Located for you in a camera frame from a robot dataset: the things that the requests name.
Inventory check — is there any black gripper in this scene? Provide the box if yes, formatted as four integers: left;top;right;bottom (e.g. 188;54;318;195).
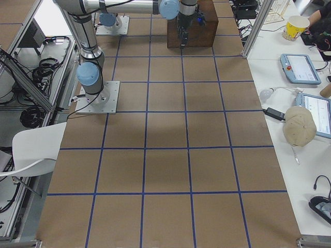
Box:
176;12;194;49

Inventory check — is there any person forearm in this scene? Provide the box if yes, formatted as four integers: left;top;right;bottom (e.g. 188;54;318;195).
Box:
308;2;330;26

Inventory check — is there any dark wooden drawer box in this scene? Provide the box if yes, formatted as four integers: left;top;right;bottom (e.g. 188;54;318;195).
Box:
159;1;219;49

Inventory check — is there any white light bulb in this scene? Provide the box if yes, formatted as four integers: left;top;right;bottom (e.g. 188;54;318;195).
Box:
259;88;275;102

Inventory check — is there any yellow popcorn bucket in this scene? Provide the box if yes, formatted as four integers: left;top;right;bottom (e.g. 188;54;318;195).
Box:
282;15;310;41

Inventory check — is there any upper blue teach pendant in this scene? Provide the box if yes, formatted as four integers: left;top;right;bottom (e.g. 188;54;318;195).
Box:
280;54;321;85

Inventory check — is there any blue teach pendant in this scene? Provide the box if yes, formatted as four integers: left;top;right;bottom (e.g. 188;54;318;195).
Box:
280;54;321;85
295;93;330;139

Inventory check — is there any black power adapter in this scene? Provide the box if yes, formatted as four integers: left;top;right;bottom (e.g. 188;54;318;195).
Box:
263;107;285;121

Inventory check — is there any grey electronics box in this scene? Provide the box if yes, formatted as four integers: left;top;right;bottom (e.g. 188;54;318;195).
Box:
18;19;46;55

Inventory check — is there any beige baseball cap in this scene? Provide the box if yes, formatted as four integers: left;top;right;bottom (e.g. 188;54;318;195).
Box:
283;106;317;147

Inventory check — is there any cardboard tube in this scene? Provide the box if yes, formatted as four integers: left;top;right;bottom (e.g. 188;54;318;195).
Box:
320;84;331;98

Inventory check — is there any lower blue teach pendant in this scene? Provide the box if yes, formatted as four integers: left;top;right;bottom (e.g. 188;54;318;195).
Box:
295;93;330;139

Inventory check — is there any white plastic chair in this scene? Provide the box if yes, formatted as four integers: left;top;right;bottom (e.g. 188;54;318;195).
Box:
1;122;67;177

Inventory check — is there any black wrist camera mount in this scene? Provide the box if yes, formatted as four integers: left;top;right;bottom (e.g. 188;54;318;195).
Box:
194;10;206;26

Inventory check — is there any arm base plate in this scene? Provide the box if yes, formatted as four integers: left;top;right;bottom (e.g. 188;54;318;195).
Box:
75;81;120;114
96;15;130;36

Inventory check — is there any aluminium frame post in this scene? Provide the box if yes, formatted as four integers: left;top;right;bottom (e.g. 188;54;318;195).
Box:
242;0;274;58

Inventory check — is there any gold wire rack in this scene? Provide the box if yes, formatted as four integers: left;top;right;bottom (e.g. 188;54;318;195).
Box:
264;0;290;24

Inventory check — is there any black coiled cable bundle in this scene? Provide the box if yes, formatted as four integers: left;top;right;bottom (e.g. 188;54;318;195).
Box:
20;107;45;129

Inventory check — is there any black usb cable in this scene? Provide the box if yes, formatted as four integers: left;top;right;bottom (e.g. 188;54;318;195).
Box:
313;175;331;199

